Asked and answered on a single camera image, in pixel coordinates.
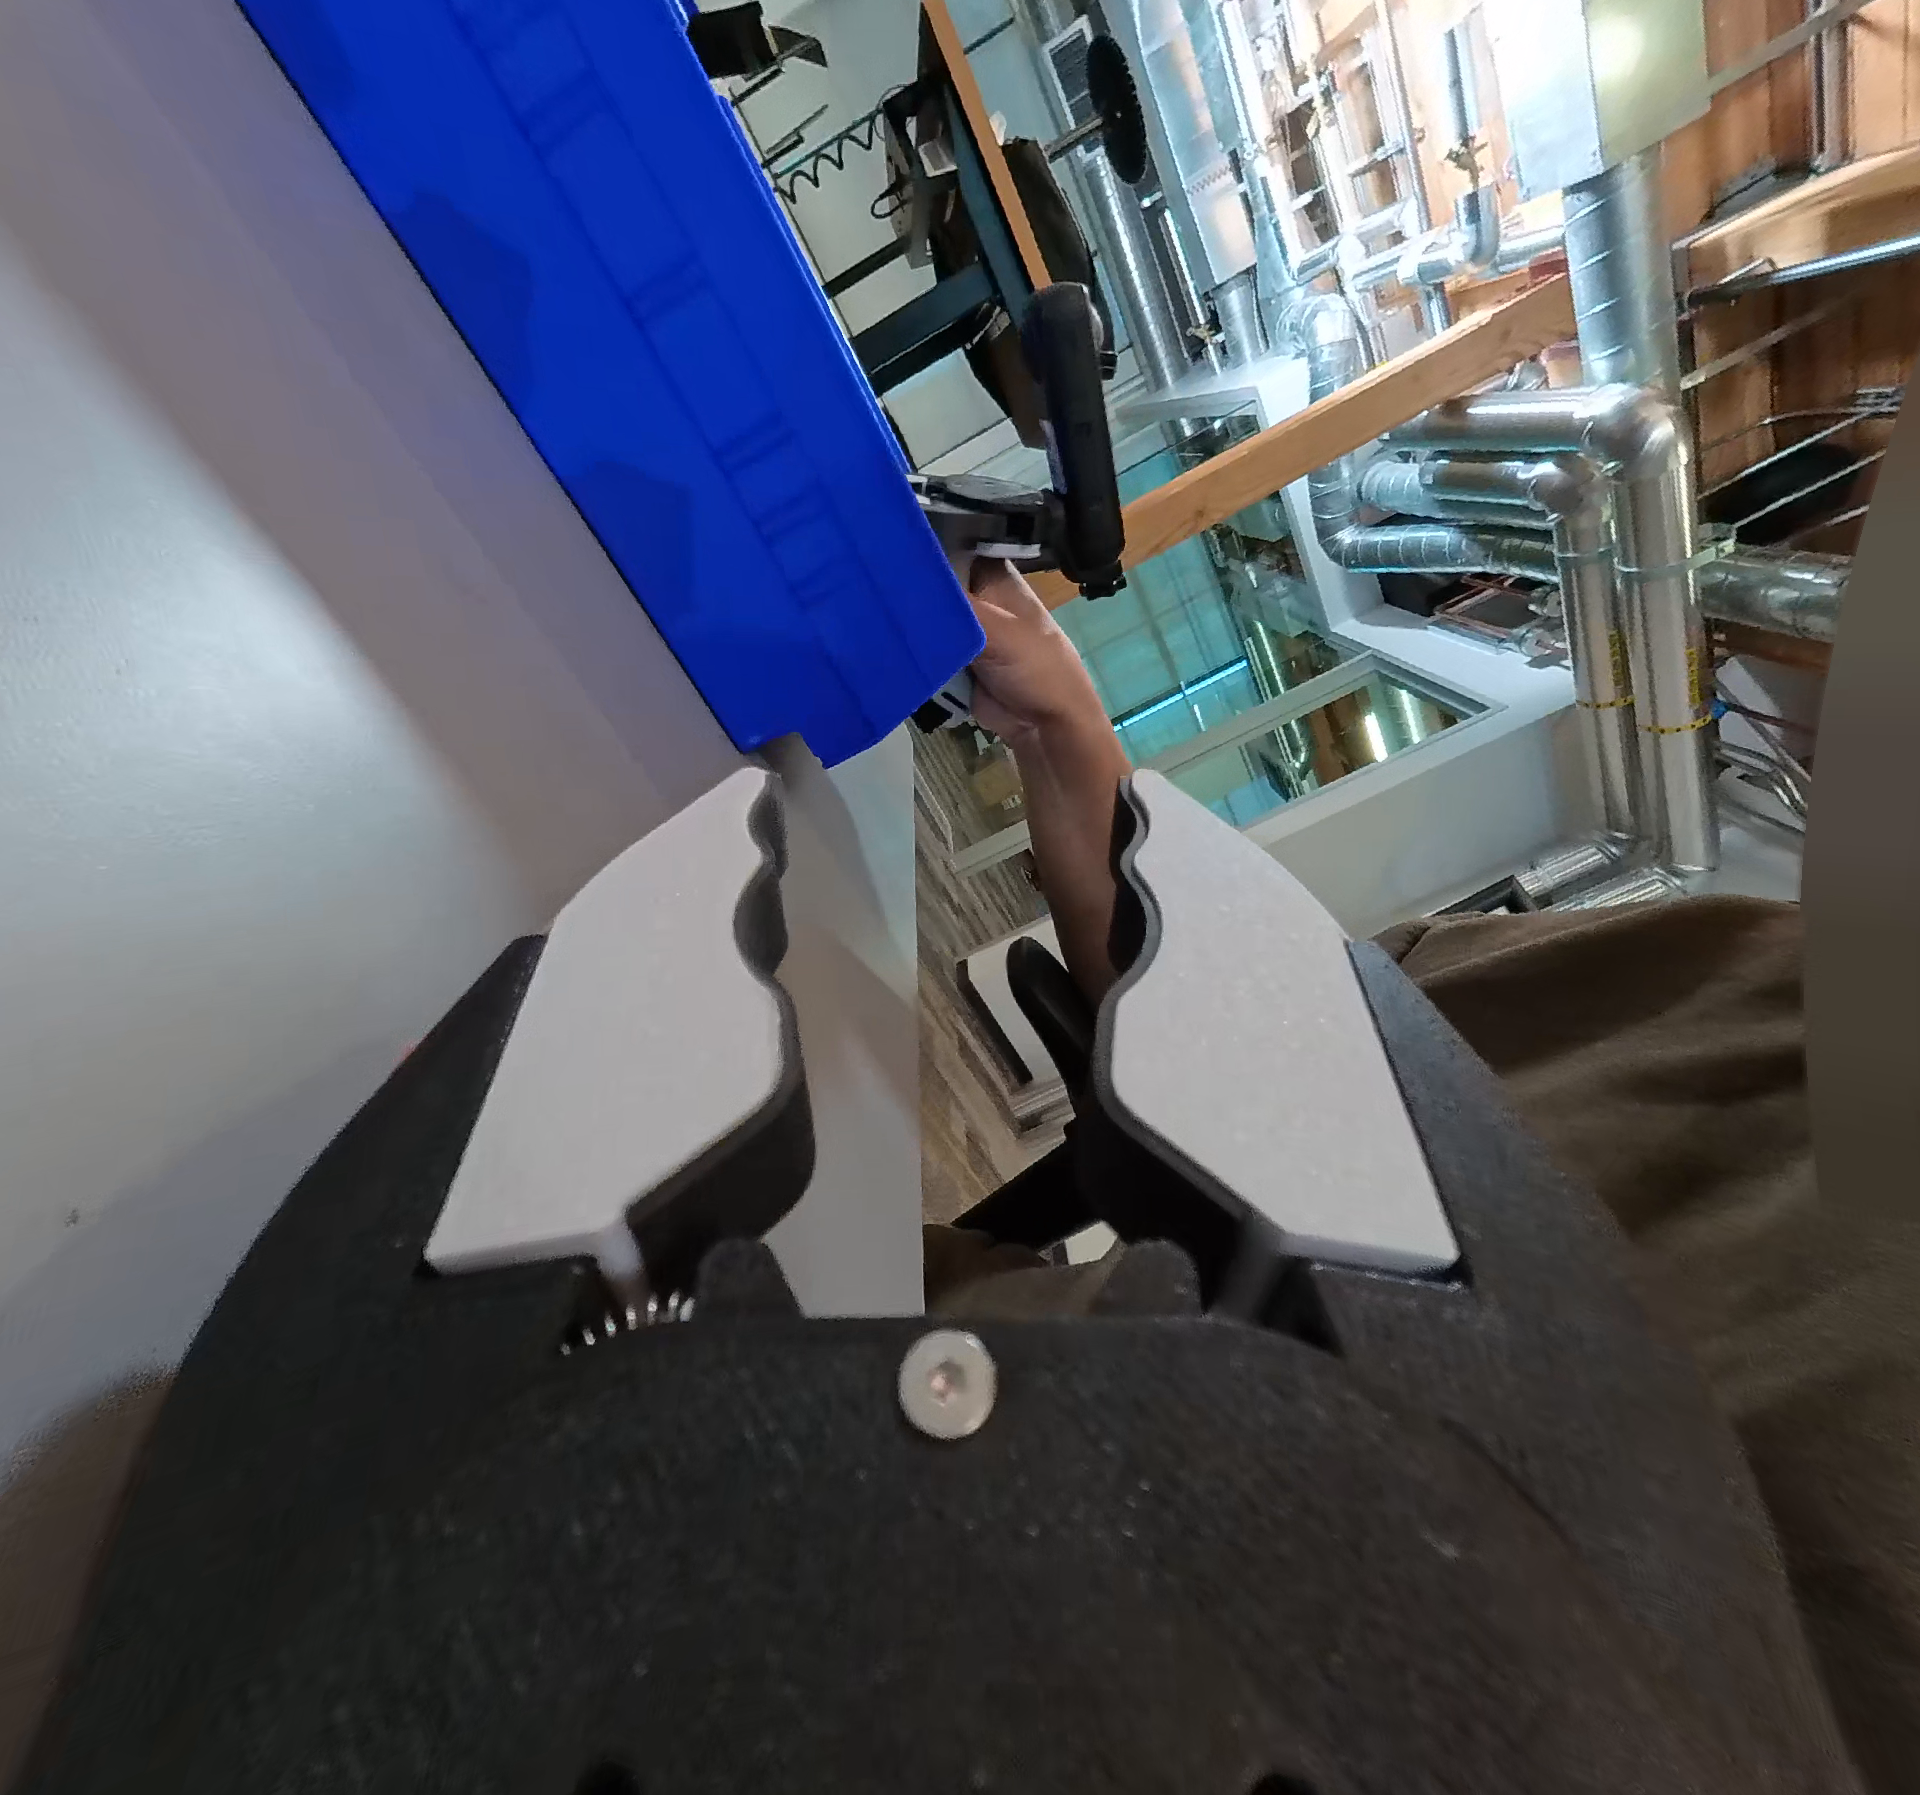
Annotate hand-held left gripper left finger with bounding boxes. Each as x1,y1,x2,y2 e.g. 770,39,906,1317
422,773,821,1317

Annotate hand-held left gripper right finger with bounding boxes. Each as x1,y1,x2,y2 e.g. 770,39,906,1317
1091,770,1466,1325

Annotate blue plastic bin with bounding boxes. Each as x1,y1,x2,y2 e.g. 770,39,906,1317
167,0,987,766

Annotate person's right forearm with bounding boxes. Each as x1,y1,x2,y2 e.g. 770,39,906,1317
1020,714,1124,1018

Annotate person's right hand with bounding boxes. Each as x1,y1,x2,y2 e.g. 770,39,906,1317
969,567,1113,776

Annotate black bag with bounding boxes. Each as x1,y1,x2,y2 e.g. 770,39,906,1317
980,134,1113,447

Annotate black chair armrest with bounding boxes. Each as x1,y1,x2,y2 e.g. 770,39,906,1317
952,928,1144,1247

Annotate wooden top table black base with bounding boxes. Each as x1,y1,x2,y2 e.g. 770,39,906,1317
816,0,1060,391

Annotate person's dark clothing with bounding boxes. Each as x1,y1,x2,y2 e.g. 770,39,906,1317
922,895,1920,1795

